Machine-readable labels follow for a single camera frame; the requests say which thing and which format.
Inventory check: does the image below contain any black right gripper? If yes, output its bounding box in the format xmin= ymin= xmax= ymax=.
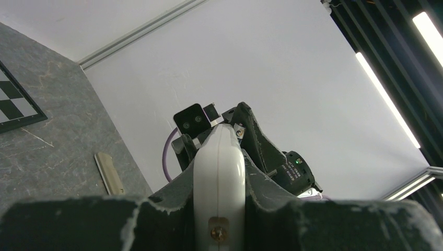
xmin=221 ymin=102 xmax=323 ymax=196

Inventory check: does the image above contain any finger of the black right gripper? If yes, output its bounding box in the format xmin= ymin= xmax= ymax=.
xmin=171 ymin=134 xmax=197 ymax=171

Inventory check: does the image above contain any black white checkerboard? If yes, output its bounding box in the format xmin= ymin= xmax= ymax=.
xmin=1 ymin=63 xmax=48 ymax=133

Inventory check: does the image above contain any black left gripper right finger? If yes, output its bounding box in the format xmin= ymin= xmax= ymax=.
xmin=244 ymin=153 xmax=442 ymax=250

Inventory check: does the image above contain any beige remote control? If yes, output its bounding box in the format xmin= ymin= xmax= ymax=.
xmin=94 ymin=152 xmax=125 ymax=196

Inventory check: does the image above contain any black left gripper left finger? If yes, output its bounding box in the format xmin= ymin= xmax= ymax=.
xmin=1 ymin=165 xmax=195 ymax=250

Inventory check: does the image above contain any white remote control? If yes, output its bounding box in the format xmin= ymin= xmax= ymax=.
xmin=193 ymin=124 xmax=246 ymax=250

